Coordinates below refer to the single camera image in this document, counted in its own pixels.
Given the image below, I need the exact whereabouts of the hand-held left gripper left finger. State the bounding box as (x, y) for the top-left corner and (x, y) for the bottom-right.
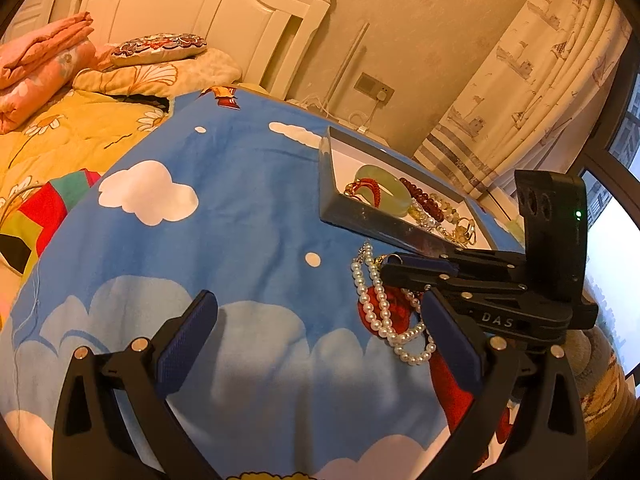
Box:
(52, 289), (221, 480)

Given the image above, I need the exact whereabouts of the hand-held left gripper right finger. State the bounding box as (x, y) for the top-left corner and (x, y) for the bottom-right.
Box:
(420, 290), (589, 480)

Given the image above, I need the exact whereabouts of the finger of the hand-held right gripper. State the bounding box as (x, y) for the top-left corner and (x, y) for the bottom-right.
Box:
(392, 247), (528, 283)
(380, 262), (599, 343)

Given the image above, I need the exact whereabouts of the white pearl necklace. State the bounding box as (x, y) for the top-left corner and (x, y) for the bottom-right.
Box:
(350, 241), (437, 367)

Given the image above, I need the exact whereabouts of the yellow bead bracelet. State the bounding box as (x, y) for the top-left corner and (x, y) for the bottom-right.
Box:
(427, 193), (462, 224)

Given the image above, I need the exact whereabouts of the dark red bead bracelet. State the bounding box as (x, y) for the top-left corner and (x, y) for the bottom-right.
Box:
(398, 176), (447, 222)

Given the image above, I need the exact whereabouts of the green jade bangle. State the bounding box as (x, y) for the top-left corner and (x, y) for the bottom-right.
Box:
(354, 164), (417, 218)

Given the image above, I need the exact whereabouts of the white jewelry tray box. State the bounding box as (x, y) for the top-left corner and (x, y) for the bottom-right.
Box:
(318, 126), (523, 257)

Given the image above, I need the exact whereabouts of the window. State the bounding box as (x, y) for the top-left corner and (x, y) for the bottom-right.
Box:
(575, 35), (640, 376)

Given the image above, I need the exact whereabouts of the blue cloud print blanket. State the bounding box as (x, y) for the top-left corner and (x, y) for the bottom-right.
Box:
(0, 85), (526, 480)

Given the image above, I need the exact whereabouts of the ship print curtain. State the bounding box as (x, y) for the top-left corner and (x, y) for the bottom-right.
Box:
(412, 0), (632, 202)

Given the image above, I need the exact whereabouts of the yellow floral quilt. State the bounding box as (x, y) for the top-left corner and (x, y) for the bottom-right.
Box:
(0, 87), (173, 321)

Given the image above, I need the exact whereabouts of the white pole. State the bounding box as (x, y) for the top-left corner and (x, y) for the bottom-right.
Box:
(325, 22), (371, 111)

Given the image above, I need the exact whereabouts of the cream floral pillow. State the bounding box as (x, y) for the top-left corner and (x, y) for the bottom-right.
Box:
(74, 47), (244, 99)

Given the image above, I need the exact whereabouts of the embroidered dark pillow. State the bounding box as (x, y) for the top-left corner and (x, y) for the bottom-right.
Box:
(110, 33), (208, 67)

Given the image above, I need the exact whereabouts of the pink folded quilt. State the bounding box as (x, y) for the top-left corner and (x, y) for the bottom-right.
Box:
(0, 11), (98, 135)

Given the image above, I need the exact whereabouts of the white bed headboard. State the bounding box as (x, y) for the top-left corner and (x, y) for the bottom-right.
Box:
(67, 0), (337, 101)

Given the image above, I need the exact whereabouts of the white wardrobe door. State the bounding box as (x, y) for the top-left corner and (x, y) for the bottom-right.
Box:
(5, 0), (76, 41)

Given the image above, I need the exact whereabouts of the white charger cable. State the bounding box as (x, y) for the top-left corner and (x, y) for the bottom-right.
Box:
(350, 101), (383, 134)

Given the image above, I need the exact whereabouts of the grey wall socket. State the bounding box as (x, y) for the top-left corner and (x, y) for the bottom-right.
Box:
(353, 72), (396, 104)

